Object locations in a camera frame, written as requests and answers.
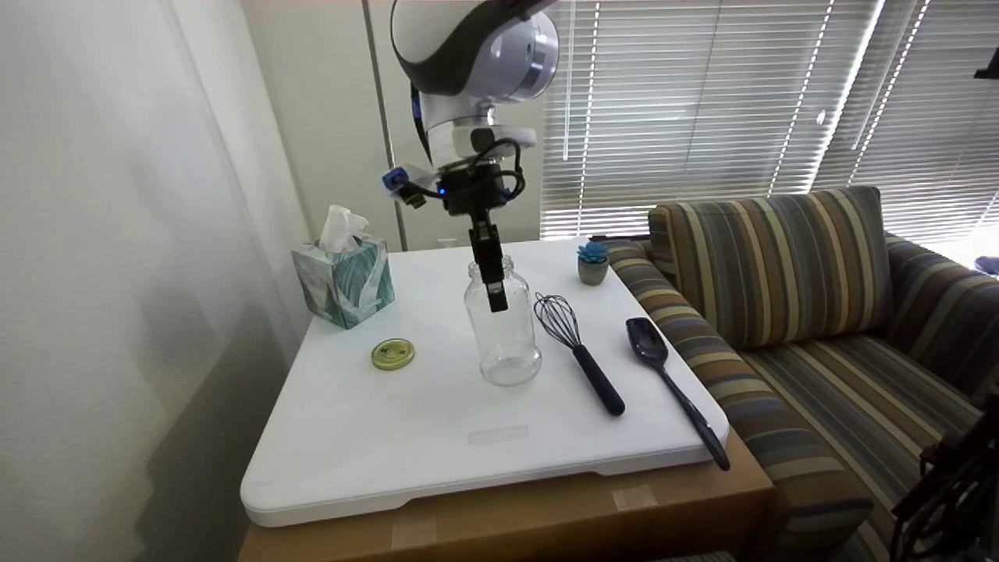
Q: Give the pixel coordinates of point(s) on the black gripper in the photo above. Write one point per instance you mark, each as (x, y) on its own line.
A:
(480, 190)

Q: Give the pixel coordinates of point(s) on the clear glass jar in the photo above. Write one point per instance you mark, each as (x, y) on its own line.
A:
(504, 337)

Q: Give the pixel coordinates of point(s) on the blue succulent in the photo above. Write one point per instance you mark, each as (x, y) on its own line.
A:
(594, 266)

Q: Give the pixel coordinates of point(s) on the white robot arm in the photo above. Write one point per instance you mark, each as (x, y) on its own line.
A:
(471, 50)

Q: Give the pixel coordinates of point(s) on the round green jar lid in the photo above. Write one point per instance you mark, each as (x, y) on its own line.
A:
(395, 354)

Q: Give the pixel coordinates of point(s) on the small blue object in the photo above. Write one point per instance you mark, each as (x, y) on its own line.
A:
(989, 266)

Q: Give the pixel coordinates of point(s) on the teal patterned tissue box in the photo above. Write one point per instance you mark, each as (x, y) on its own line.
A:
(345, 283)

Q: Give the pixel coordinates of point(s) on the striped cushion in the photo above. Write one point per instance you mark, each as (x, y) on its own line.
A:
(781, 266)

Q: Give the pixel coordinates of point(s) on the striped couch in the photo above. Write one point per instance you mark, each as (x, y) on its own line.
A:
(864, 415)

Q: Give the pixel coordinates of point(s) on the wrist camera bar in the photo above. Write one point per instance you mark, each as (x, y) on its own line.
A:
(458, 146)

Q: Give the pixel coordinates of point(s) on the thin metal wall pole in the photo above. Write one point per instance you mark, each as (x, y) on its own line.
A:
(382, 127)

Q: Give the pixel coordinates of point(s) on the black metal frame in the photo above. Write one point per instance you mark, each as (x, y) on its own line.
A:
(954, 487)

